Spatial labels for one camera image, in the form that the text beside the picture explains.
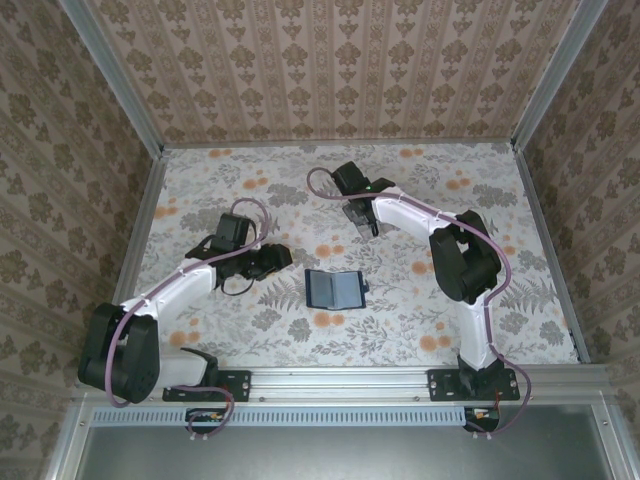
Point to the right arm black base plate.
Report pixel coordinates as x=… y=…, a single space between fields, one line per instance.
x=442 y=385

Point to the grey metal panel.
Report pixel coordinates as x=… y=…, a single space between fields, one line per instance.
x=325 y=455

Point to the left black-white robot arm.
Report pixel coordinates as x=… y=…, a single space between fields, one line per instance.
x=175 y=290

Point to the aluminium frame post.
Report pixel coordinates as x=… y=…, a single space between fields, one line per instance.
x=560 y=75
x=112 y=75

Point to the floral table cover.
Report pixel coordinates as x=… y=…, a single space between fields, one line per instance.
x=400 y=325

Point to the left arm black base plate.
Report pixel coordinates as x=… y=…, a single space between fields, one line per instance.
x=235 y=385

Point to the navy blue card holder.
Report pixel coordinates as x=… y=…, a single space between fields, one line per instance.
x=335 y=290

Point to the aluminium side rail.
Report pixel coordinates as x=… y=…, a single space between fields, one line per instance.
x=552 y=250
x=137 y=235

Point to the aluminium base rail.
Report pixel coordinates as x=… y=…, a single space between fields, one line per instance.
x=340 y=382

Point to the right black-white robot arm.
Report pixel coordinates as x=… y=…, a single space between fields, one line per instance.
x=475 y=340

